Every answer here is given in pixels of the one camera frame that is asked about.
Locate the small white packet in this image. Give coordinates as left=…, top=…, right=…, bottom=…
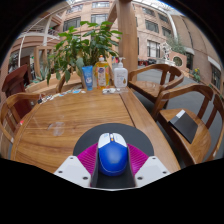
left=102, top=87, right=118, bottom=95

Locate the dark grey round mouse pad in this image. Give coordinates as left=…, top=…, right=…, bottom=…
left=72, top=122, right=155, bottom=190

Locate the blue and white computer mouse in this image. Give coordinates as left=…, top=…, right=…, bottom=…
left=97, top=132, right=129, bottom=177

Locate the white sculpture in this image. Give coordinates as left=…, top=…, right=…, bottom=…
left=159, top=41, right=173, bottom=62

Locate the white pump bottle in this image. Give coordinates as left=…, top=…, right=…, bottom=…
left=113, top=56, right=129, bottom=89

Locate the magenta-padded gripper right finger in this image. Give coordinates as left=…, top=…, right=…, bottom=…
left=126, top=143, right=172, bottom=188

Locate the wooden armchair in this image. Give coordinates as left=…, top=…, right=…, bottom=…
left=0, top=92, right=43, bottom=159
left=55, top=71, right=84, bottom=94
left=128, top=63, right=185, bottom=104
left=152, top=83, right=224, bottom=167

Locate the yellow liquid bottle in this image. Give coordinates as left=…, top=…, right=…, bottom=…
left=94, top=54, right=110, bottom=90

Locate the blue squeeze tube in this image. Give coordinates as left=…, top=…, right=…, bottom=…
left=81, top=65, right=95, bottom=92

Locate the black notebook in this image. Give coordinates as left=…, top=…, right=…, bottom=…
left=168, top=109, right=199, bottom=144

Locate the green potted plant white pot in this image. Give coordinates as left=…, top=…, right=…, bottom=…
left=46, top=20, right=124, bottom=88

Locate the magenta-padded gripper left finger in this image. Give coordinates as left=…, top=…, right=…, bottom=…
left=53, top=143, right=100, bottom=189

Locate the yellow flowering plant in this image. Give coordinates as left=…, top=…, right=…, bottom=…
left=191, top=67, right=203, bottom=84

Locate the spiky green agave plant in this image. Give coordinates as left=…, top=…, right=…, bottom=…
left=34, top=64, right=51, bottom=83

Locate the dark red wooden pedestal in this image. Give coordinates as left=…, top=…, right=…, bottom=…
left=1, top=64, right=33, bottom=118

